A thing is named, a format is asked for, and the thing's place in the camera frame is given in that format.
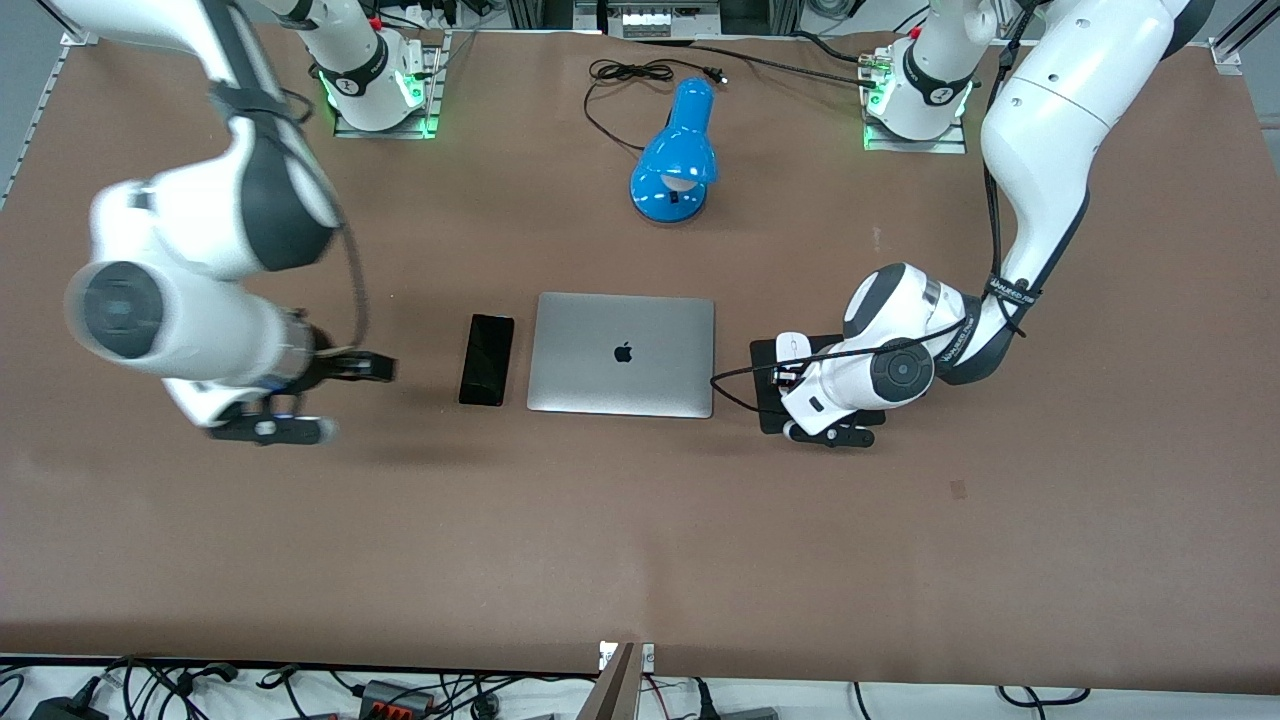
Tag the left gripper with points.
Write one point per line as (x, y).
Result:
(783, 376)

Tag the blue desk lamp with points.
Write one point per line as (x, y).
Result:
(680, 150)

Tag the white computer mouse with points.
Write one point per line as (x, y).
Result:
(792, 346)

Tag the silver closed laptop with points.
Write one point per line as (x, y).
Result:
(620, 355)

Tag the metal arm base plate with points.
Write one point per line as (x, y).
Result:
(432, 100)
(915, 145)

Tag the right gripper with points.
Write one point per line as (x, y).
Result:
(333, 366)

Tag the grey camera stand beam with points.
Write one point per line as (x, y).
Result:
(612, 690)

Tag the aluminium frame post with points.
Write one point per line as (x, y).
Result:
(540, 12)

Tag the aluminium table bracket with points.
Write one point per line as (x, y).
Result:
(1228, 55)
(78, 38)

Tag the black mouse pad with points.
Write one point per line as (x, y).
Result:
(772, 412)

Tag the black orange connector block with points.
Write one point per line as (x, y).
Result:
(395, 697)

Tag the white power strip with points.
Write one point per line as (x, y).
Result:
(650, 20)

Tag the white beam bracket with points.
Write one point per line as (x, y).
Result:
(647, 656)

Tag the black smartphone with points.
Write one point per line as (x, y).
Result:
(487, 360)

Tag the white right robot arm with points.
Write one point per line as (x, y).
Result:
(180, 330)

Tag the brown table cover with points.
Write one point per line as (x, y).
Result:
(400, 520)

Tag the black power adapter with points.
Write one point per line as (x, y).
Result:
(65, 708)

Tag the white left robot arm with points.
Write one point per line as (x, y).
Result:
(1040, 110)

